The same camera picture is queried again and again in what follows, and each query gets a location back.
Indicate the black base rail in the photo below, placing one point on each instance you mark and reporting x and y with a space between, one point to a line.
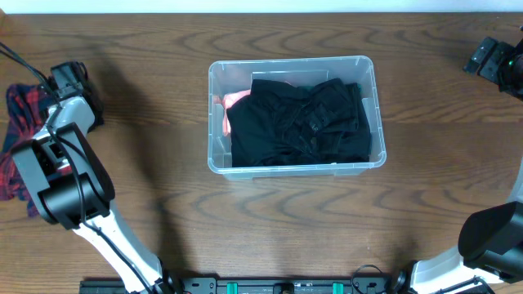
366 284

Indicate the pink shirt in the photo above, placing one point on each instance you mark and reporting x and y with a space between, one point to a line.
228 101

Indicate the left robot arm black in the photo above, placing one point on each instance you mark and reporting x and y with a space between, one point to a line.
70 187

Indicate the red navy plaid shirt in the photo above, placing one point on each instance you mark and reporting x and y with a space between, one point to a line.
25 106

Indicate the clear plastic storage bin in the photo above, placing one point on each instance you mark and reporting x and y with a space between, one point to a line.
230 76

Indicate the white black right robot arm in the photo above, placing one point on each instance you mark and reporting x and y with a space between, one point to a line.
489 249

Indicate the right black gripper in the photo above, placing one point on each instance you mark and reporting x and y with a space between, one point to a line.
504 52

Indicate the black garment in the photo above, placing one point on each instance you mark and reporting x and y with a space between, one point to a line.
278 124

